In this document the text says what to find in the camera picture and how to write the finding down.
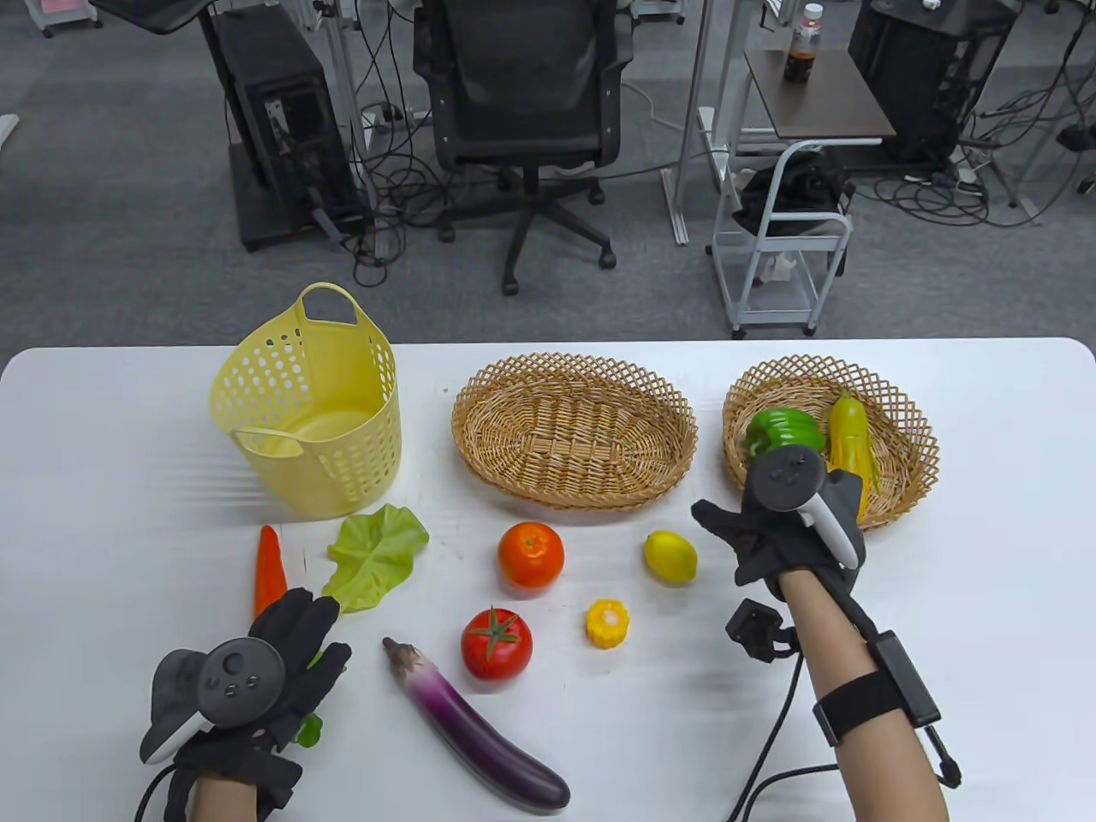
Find grey white controller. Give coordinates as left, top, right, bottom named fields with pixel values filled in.
left=750, top=445, right=861, bottom=570
left=140, top=638, right=286, bottom=765

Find long yellow corn cob object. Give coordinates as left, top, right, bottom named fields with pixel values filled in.
left=826, top=390, right=883, bottom=523

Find white rolling cart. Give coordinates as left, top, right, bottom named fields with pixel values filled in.
left=706, top=140, right=855, bottom=339

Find right black wrist strap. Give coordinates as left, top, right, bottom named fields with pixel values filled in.
left=812, top=670, right=908, bottom=746

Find black bag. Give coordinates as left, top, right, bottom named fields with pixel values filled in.
left=734, top=152, right=855, bottom=236

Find white cart with pink top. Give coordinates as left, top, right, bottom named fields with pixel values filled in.
left=24, top=0, right=97, bottom=37

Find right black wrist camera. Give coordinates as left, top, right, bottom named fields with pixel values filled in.
left=726, top=599, right=799, bottom=662

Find tangle of black cables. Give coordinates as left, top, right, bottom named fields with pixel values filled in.
left=856, top=0, right=1096, bottom=228
left=338, top=0, right=463, bottom=288

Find orange tangerine object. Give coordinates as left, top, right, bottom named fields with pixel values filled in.
left=497, top=521, right=566, bottom=590

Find red tomato object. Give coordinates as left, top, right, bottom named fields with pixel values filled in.
left=461, top=606, right=534, bottom=682

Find leafy orange carrot object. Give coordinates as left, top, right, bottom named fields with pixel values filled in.
left=253, top=525, right=326, bottom=748

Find left grey white controller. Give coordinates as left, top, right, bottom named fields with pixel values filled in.
left=140, top=638, right=286, bottom=765

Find person's left forearm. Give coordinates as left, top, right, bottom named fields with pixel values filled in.
left=190, top=773, right=259, bottom=822

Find person's left hand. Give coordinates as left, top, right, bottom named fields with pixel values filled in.
left=170, top=587, right=353, bottom=799

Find short yellow corn piece object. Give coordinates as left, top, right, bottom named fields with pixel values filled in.
left=586, top=599, right=631, bottom=650

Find white metal frame legs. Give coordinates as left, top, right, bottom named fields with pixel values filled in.
left=664, top=0, right=742, bottom=247

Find black computer tower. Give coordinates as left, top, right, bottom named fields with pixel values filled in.
left=848, top=0, right=1020, bottom=164
left=210, top=4, right=369, bottom=253

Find brown side table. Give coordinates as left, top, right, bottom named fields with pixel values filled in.
left=743, top=47, right=897, bottom=142

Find person's right hand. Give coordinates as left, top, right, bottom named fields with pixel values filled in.
left=691, top=467, right=866, bottom=600

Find yellow plastic basket container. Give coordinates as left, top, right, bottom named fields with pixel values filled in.
left=209, top=282, right=403, bottom=521

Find right black sensor box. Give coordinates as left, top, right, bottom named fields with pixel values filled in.
left=872, top=631, right=941, bottom=729

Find yellow lemon object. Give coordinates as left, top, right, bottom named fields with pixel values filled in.
left=644, top=530, right=699, bottom=587

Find purple eggplant object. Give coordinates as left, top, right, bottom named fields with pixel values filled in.
left=382, top=636, right=572, bottom=813

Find person's right forearm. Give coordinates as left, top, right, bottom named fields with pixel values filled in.
left=777, top=567, right=951, bottom=822

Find dark drink bottle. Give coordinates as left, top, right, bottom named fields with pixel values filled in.
left=783, top=3, right=825, bottom=85

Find green bell pepper object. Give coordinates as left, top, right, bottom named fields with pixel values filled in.
left=743, top=408, right=828, bottom=459

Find black office chair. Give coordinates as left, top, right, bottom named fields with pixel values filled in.
left=413, top=0, right=636, bottom=296

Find right black glove cable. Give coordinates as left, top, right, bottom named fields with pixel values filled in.
left=726, top=629, right=861, bottom=822

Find oval wicker basket container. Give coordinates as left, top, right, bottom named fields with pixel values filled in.
left=451, top=352, right=699, bottom=513

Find right grey white controller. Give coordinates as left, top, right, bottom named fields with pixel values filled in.
left=750, top=445, right=861, bottom=570

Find light green lettuce leaf object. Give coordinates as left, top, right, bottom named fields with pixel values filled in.
left=322, top=503, right=431, bottom=614

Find round wicker basket container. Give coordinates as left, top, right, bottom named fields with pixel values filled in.
left=722, top=354, right=940, bottom=536

